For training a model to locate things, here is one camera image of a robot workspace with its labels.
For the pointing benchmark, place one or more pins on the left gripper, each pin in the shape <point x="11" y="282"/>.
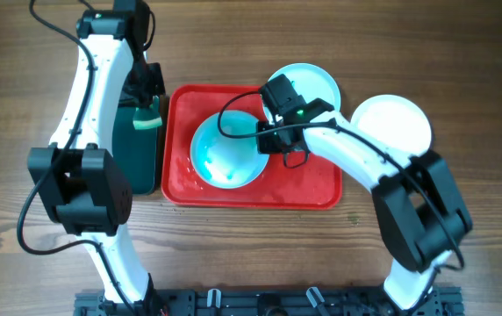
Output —
<point x="155" y="87"/>

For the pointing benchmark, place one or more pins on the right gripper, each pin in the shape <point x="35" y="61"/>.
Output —
<point x="263" y="147"/>

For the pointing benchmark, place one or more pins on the green yellow sponge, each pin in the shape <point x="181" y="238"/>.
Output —
<point x="148" y="117"/>

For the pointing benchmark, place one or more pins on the light blue plate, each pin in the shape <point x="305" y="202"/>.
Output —
<point x="311" y="82"/>
<point x="223" y="162"/>

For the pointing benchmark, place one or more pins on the white plate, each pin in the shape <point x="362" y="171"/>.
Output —
<point x="396" y="121"/>

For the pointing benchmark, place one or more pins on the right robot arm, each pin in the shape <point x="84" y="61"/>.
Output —
<point x="386" y="147"/>

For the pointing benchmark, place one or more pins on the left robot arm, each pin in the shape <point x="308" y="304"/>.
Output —
<point x="76" y="177"/>

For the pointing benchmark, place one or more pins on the red plastic tray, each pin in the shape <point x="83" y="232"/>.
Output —
<point x="316" y="185"/>

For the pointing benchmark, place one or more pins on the black water tray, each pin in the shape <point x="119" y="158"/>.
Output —
<point x="135" y="151"/>

